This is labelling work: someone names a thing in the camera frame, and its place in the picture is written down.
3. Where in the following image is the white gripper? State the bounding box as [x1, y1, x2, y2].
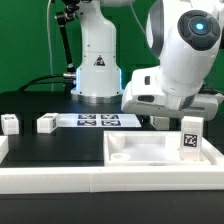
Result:
[121, 83, 224, 121]

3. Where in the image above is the white square tabletop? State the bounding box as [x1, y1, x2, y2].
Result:
[103, 131, 211, 166]

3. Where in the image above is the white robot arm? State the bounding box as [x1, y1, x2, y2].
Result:
[65, 0, 224, 120]

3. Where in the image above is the white sheet with fiducial tags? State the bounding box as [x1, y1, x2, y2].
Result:
[58, 113, 141, 127]

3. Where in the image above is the white U-shaped obstacle fence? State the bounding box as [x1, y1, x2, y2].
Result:
[0, 141, 224, 194]

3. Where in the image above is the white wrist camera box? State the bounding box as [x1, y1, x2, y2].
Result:
[131, 66, 163, 95]

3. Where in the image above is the black cable bundle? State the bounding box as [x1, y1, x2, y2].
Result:
[17, 73, 75, 93]

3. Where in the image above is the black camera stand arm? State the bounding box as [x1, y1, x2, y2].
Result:
[55, 0, 80, 93]

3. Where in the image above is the thin white hanging cable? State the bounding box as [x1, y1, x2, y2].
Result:
[45, 0, 55, 93]

